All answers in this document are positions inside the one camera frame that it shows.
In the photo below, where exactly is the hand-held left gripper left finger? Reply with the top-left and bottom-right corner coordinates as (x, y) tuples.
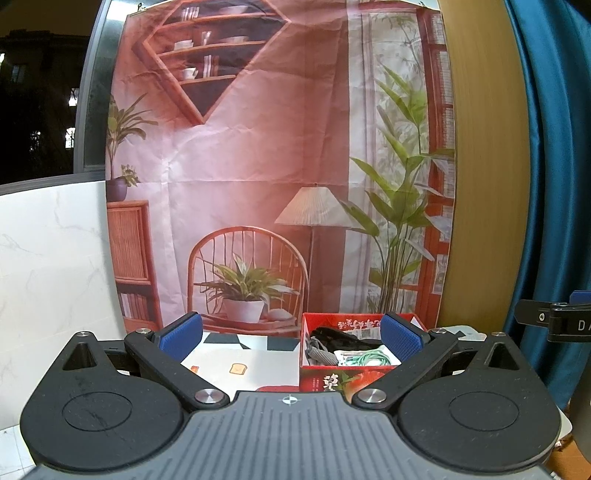
(44, 312), (230, 411)

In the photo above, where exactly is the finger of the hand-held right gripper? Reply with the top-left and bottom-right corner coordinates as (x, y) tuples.
(514, 300), (555, 329)

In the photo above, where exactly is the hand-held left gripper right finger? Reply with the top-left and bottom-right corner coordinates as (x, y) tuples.
(353, 311), (542, 411)

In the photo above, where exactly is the green cord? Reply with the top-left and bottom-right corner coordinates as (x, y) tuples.
(353, 347), (402, 369)

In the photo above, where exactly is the black eye mask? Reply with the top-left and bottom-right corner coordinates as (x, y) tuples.
(309, 326), (387, 352)

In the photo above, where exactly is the white plastic wrapper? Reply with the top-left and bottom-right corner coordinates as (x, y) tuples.
(334, 348), (370, 368)

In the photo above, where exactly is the grey knit cloth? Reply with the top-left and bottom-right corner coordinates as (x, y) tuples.
(306, 336), (339, 367)

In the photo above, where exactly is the red strawberry print box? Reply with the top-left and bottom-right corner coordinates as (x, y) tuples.
(298, 312), (431, 394)

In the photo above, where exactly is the cartoon print table mat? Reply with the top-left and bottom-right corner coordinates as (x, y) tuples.
(181, 325), (576, 451)

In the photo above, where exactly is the white marble board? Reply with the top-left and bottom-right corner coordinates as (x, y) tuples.
(0, 180), (129, 431)

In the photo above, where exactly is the blue curtain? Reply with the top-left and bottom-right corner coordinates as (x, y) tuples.
(503, 0), (591, 416)

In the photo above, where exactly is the yellow wooden panel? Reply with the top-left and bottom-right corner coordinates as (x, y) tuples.
(436, 0), (533, 326)

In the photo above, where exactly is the room scene backdrop cloth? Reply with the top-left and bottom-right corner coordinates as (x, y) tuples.
(105, 0), (459, 325)

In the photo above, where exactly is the dark window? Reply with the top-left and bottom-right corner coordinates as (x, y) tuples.
(0, 0), (122, 186)

